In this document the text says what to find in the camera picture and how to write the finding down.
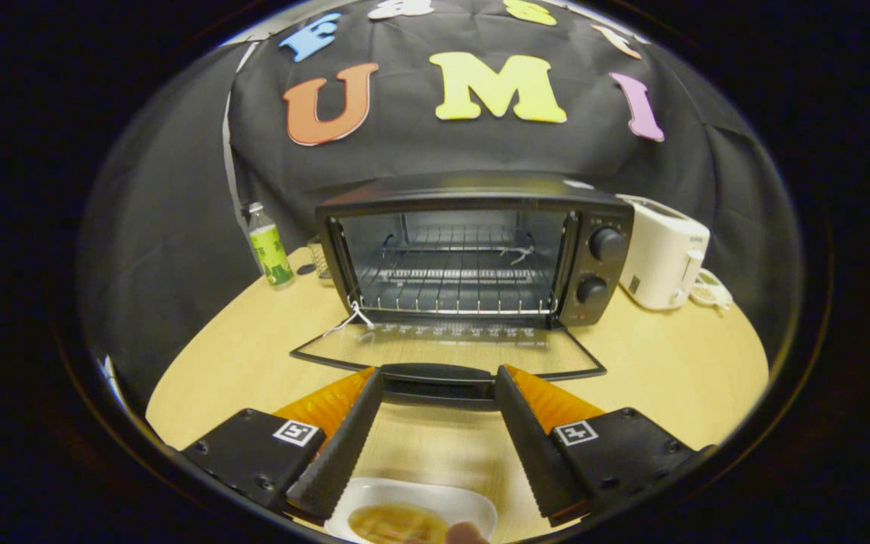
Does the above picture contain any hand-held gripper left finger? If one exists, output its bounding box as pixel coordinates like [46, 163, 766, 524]
[180, 367, 385, 522]

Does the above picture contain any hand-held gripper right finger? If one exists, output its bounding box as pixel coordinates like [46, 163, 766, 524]
[495, 364, 715, 528]

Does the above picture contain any golden bread bun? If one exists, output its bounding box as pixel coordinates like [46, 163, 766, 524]
[348, 504, 449, 544]

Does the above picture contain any black toaster oven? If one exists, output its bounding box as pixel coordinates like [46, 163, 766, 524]
[290, 172, 636, 413]

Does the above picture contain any white pop-up toaster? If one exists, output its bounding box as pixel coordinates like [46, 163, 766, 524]
[616, 194, 711, 311]

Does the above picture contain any white square plate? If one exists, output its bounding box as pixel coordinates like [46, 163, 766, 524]
[324, 478, 498, 544]

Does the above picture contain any small clear glass jar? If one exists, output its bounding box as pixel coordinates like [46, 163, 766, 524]
[307, 234, 334, 282]

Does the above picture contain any green label drink bottle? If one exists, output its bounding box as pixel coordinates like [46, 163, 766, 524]
[246, 202, 296, 289]

